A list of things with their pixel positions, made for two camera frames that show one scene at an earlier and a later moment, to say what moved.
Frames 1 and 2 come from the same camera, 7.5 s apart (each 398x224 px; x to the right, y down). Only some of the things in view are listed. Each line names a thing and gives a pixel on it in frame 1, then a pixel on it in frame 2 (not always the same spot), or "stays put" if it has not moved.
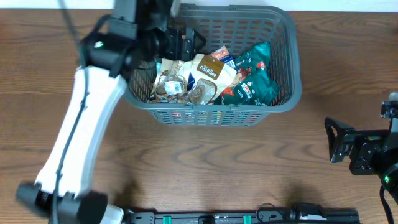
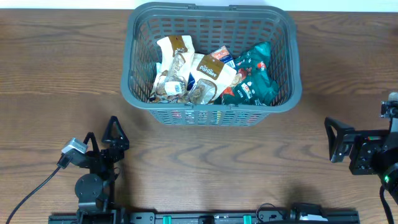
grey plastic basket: [236, 27] stays put
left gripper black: [185, 43] -> [106, 152]
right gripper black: [366, 144] stays put
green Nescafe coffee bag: [255, 84] stays put
